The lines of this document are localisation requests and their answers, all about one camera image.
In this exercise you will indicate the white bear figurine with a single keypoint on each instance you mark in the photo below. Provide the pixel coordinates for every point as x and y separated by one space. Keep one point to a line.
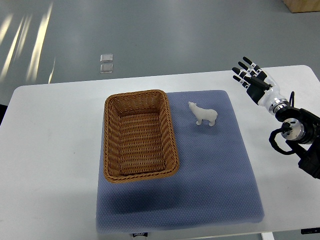
203 114

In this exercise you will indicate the wooden box corner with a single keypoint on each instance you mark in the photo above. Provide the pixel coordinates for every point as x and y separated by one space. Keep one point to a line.
302 6

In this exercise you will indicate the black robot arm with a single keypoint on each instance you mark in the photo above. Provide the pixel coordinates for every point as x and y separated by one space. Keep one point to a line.
301 130

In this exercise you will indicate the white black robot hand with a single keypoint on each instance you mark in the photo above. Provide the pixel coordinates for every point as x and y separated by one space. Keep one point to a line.
259 86

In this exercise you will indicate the lower floor outlet plate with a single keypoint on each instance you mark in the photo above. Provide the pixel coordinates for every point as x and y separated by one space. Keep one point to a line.
107 68

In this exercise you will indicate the black table control panel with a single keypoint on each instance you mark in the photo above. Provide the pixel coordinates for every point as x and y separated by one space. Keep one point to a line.
306 231

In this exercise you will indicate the blue quilted mat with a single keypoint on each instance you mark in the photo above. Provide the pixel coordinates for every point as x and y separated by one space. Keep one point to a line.
214 185

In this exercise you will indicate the black table label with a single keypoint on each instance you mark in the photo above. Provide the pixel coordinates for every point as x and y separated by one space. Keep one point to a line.
140 234

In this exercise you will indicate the floor outlet plate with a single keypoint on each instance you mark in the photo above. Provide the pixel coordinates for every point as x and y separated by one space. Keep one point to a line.
107 68
106 57

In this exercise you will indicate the upper floor outlet plate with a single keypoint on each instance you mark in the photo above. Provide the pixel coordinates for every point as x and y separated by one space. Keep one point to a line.
106 57

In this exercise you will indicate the brown wicker basket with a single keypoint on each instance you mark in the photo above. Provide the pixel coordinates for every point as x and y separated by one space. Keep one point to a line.
138 137

